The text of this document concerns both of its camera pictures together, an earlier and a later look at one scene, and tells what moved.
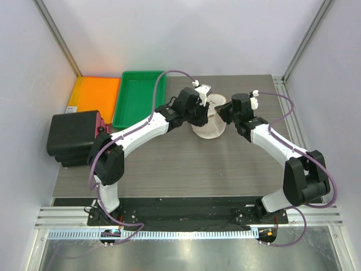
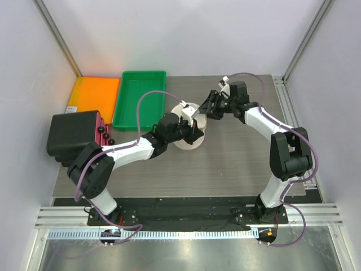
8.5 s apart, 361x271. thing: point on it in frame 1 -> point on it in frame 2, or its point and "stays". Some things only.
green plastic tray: [136, 97] stays
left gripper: [203, 118] -> [194, 133]
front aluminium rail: [77, 216] stays
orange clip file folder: [95, 94] stays
